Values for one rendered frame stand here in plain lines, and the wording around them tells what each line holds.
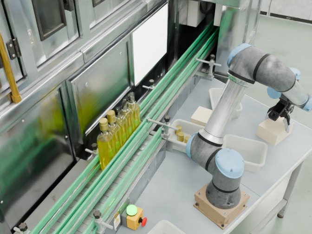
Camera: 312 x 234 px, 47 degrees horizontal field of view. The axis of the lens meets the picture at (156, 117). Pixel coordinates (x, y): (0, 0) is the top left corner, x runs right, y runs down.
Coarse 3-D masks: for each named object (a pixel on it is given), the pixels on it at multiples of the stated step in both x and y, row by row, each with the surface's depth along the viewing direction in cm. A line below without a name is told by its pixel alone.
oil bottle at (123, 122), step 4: (116, 120) 158; (120, 120) 158; (124, 120) 159; (120, 124) 158; (124, 124) 160; (124, 128) 161; (124, 132) 162; (128, 132) 166; (124, 136) 163; (128, 136) 167; (124, 140) 165
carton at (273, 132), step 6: (270, 120) 198; (276, 120) 198; (282, 120) 198; (258, 126) 196; (264, 126) 194; (270, 126) 194; (276, 126) 194; (282, 126) 194; (258, 132) 198; (264, 132) 195; (270, 132) 191; (276, 132) 191; (282, 132) 191; (264, 138) 197; (270, 138) 193; (276, 138) 190; (282, 138) 196; (276, 144) 194
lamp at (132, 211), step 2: (128, 206) 152; (130, 206) 151; (132, 206) 151; (134, 206) 152; (128, 208) 151; (130, 208) 151; (132, 208) 151; (134, 208) 151; (136, 208) 152; (128, 210) 150; (130, 210) 150; (132, 210) 150; (134, 210) 150; (136, 210) 151; (128, 212) 150; (130, 212) 150; (132, 212) 150; (134, 212) 150; (136, 212) 152; (128, 214) 151; (130, 214) 150; (132, 214) 150; (134, 214) 151
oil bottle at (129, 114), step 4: (124, 112) 162; (128, 112) 162; (132, 112) 165; (124, 116) 162; (128, 116) 162; (132, 116) 166; (128, 120) 163; (132, 120) 167; (128, 124) 164; (132, 124) 168; (128, 128) 166; (132, 128) 170; (132, 132) 171
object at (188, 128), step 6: (180, 120) 196; (174, 126) 195; (186, 126) 196; (192, 126) 194; (198, 126) 192; (174, 132) 197; (186, 132) 198; (192, 132) 196; (168, 138) 185; (174, 138) 195
